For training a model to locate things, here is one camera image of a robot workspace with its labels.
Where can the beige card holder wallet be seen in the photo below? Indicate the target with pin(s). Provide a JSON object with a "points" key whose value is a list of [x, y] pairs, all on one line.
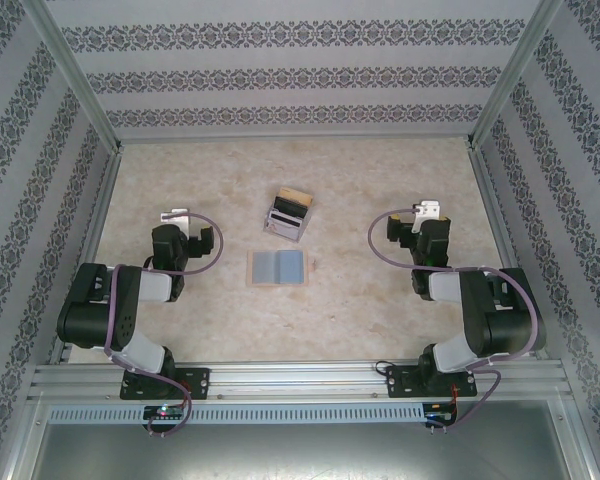
{"points": [[280, 267]]}

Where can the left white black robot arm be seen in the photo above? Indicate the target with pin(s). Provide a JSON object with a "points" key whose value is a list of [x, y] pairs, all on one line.
{"points": [[155, 287]]}

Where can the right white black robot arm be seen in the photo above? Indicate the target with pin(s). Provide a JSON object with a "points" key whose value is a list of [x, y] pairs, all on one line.
{"points": [[445, 287]]}

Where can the dark green VIP card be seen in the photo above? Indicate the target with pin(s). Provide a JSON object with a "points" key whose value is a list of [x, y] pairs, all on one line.
{"points": [[290, 205]]}

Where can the clear acrylic card box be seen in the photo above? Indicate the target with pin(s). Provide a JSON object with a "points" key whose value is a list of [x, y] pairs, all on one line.
{"points": [[306, 225]]}

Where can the plain gold card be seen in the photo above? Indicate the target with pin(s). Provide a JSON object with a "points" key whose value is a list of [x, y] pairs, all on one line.
{"points": [[300, 196]]}

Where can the grey metal sheet panel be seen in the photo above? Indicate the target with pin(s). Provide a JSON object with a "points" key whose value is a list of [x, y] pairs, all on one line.
{"points": [[300, 455]]}

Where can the aluminium side rail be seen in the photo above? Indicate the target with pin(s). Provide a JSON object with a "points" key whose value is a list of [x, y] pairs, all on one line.
{"points": [[97, 220], [490, 200]]}

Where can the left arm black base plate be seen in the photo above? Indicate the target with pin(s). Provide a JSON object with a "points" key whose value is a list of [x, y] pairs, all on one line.
{"points": [[200, 382]]}

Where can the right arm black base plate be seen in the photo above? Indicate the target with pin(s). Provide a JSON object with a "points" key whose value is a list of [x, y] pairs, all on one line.
{"points": [[395, 385]]}

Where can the aluminium frame post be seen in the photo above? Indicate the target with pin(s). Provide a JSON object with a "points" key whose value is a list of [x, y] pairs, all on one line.
{"points": [[75, 75], [517, 75]]}

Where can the aluminium mounting rail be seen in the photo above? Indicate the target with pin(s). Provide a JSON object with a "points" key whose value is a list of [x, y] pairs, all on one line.
{"points": [[300, 380]]}

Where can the aluminium frame leg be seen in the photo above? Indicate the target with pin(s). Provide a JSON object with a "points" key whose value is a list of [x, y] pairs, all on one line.
{"points": [[20, 445], [580, 445]]}

